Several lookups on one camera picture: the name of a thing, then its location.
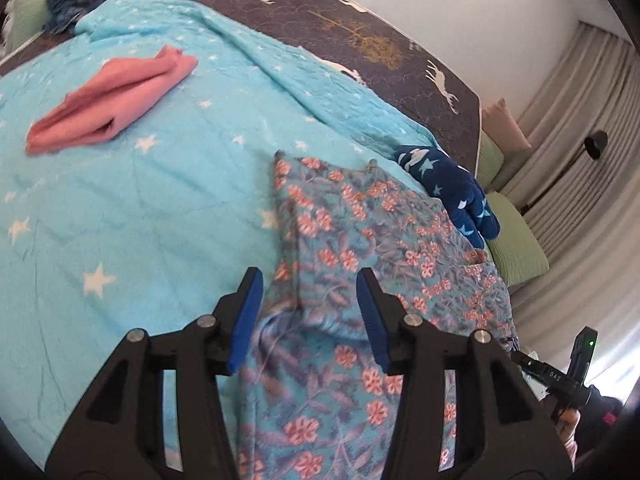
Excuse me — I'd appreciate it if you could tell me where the dark deer print bedspread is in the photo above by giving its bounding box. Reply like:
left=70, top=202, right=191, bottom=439
left=0, top=0, right=483, bottom=171

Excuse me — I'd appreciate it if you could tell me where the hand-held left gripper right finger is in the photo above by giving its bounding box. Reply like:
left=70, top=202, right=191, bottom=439
left=355, top=267, right=574, bottom=480

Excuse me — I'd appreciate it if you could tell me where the pale green cushion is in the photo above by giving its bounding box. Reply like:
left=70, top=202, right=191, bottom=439
left=6, top=0, right=52, bottom=52

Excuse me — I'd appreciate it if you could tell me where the pink pillow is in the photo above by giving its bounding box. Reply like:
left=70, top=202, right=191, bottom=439
left=481, top=100, right=533, bottom=162

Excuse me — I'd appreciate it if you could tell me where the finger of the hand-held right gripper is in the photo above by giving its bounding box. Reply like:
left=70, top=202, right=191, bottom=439
left=509, top=349, right=552, bottom=387

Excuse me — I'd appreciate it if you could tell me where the floral print cloth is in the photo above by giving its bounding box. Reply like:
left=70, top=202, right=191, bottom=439
left=237, top=150, right=521, bottom=480

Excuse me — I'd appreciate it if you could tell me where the light blue star blanket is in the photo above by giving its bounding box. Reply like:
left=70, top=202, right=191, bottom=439
left=0, top=0, right=436, bottom=466

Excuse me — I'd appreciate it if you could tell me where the black wall lamp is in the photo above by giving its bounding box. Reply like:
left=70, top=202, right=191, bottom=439
left=585, top=130, right=609, bottom=161

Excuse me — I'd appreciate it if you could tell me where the navy star print cloth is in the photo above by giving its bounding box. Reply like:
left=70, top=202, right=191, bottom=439
left=392, top=145, right=502, bottom=250

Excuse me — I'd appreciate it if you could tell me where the green pillow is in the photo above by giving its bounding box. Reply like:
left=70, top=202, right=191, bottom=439
left=482, top=192, right=550, bottom=288
left=475, top=132, right=506, bottom=192

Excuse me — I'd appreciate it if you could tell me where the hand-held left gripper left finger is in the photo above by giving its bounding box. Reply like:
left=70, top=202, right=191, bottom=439
left=45, top=267, right=265, bottom=480

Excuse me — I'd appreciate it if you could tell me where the pink folded cloth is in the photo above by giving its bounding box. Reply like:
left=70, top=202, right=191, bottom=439
left=25, top=45, right=200, bottom=156

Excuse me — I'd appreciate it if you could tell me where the beige curtain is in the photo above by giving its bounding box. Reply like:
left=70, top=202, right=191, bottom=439
left=500, top=20, right=640, bottom=411

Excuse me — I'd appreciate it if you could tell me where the person's right hand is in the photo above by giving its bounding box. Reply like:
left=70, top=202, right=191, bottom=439
left=559, top=406, right=582, bottom=461

